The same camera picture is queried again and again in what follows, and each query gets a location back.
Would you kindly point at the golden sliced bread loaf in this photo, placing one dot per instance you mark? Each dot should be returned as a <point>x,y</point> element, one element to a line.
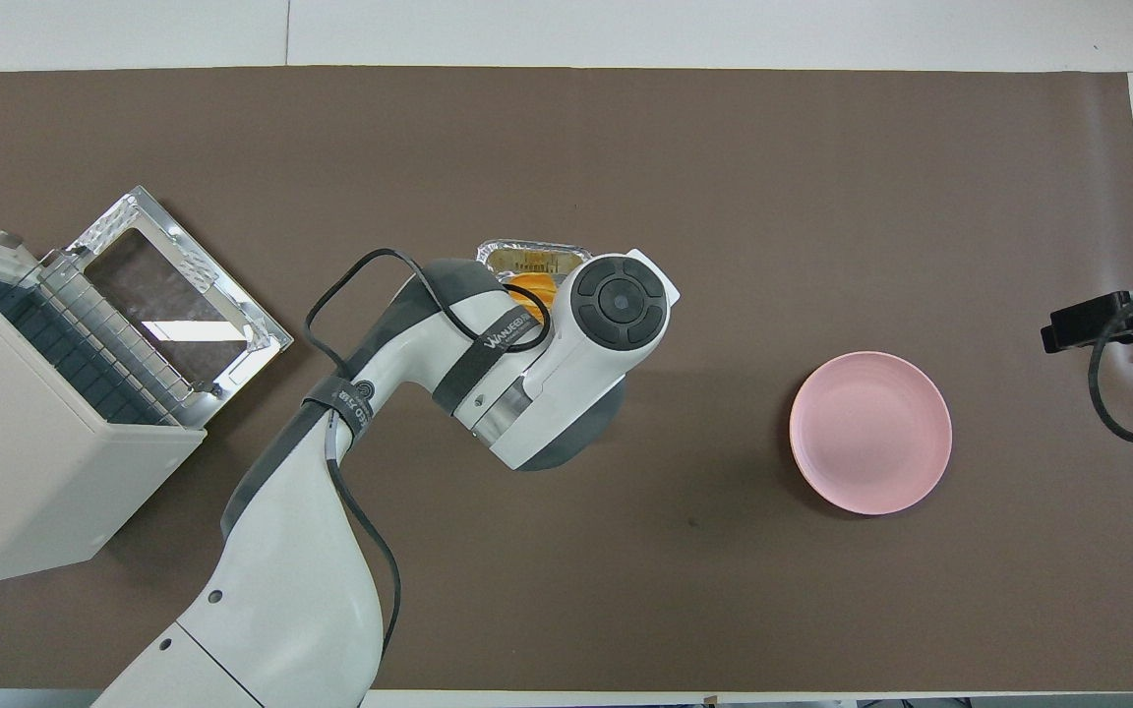
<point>532,288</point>

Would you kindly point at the aluminium foil tray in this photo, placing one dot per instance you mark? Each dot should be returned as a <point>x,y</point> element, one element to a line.
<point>532,258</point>

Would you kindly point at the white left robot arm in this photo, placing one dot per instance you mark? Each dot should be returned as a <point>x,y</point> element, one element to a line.
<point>291,590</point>

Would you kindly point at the glass oven door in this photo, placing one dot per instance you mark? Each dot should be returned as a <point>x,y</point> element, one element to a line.
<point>163,295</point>

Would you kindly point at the white toaster oven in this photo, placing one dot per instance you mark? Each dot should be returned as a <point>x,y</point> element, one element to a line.
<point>26,472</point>

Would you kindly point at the pink round plate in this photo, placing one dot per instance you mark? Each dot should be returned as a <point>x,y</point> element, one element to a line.
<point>871,433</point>

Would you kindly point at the brown table mat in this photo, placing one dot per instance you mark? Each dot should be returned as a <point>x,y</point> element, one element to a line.
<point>724,246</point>

